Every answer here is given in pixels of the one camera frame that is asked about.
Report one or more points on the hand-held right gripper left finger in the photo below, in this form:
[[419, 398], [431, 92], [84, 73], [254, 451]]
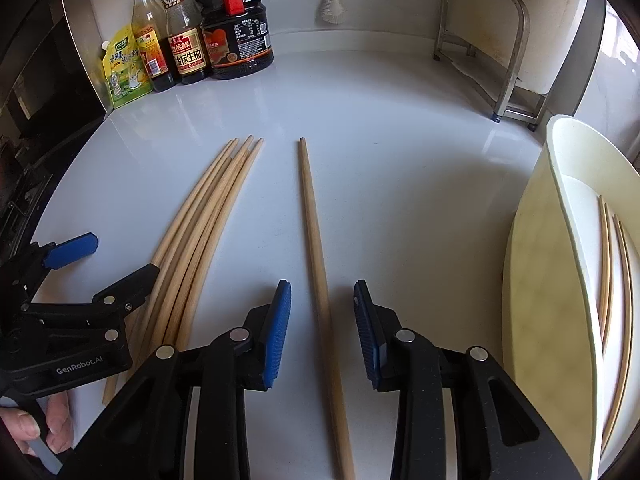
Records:
[[275, 340]]

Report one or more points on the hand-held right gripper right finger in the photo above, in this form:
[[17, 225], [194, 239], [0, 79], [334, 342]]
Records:
[[367, 340]]

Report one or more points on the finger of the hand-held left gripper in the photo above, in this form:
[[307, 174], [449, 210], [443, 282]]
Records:
[[135, 282], [70, 251]]

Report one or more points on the row of wooden chopsticks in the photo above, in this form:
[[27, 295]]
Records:
[[200, 240]]

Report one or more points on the plain bamboo chopstick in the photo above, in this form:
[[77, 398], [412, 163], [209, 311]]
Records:
[[627, 310], [606, 270], [315, 240]]

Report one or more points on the cream round basin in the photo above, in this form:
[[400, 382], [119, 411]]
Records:
[[550, 285]]

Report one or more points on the person's left hand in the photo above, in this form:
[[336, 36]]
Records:
[[60, 425]]

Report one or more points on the dark appliance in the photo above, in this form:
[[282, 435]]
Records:
[[30, 110]]

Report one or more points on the green yellow seasoning pouch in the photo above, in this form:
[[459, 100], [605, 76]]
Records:
[[125, 75]]

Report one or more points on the small yellow cap vinegar bottle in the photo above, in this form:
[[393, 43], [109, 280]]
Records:
[[152, 55]]

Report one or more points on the metal side panel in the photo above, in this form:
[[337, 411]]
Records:
[[80, 35]]

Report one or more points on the clear yellow cap sauce bottle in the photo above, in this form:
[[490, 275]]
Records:
[[187, 55]]

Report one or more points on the stainless steel rack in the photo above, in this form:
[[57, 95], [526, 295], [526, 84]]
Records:
[[516, 60]]

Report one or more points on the white cutting board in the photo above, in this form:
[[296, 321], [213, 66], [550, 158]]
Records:
[[555, 20]]

